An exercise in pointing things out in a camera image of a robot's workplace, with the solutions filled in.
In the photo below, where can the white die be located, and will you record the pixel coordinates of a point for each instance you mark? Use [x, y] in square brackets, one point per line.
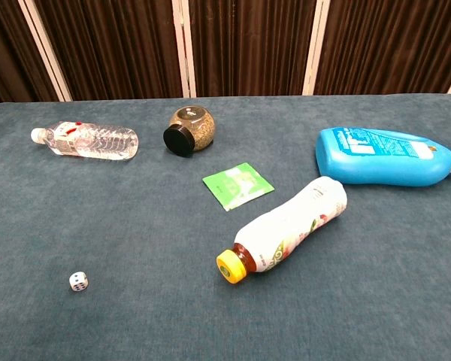
[78, 281]

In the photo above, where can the green sachet packet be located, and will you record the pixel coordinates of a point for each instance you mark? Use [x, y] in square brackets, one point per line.
[237, 185]

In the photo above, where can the round spice jar black lid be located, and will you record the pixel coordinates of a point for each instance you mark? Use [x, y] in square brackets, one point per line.
[195, 128]

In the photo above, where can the tea bottle yellow cap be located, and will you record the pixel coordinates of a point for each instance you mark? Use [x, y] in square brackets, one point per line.
[289, 229]

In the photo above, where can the blue-grey table cloth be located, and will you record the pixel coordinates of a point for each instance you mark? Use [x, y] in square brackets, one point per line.
[143, 233]

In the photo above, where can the clear plastic water bottle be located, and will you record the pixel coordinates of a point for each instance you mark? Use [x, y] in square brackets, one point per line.
[97, 141]

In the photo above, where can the brown folding screen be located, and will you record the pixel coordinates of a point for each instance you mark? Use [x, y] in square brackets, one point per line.
[244, 45]

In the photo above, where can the blue detergent bottle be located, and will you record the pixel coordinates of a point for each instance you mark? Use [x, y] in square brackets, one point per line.
[383, 159]

